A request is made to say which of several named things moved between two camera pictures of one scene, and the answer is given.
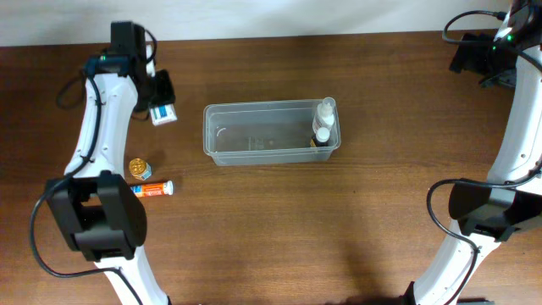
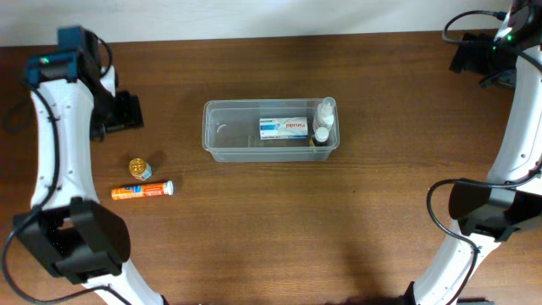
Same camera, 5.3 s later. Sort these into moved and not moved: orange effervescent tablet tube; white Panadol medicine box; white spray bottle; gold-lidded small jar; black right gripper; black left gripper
Moved: black left gripper; white Panadol medicine box
Not moved: black right gripper; gold-lidded small jar; orange effervescent tablet tube; white spray bottle
